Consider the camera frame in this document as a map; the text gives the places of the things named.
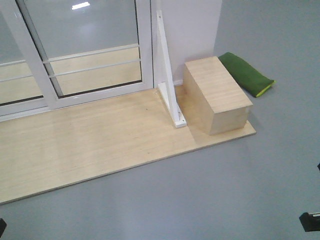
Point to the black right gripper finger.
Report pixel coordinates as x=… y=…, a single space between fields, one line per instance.
x=310 y=221

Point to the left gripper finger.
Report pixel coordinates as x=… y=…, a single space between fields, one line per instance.
x=3 y=226

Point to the white framed sliding glass door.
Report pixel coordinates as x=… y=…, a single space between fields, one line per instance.
x=87 y=50

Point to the light wooden base platform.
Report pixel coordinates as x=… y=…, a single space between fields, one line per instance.
x=59 y=148

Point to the fixed white glass panel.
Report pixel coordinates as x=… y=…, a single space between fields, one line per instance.
x=20 y=92

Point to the light wooden box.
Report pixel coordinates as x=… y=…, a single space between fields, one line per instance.
x=220 y=102

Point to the white triangular support bracket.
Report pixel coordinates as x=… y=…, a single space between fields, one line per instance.
x=166 y=85

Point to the white wall panel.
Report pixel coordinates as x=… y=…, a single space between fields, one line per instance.
x=190 y=28

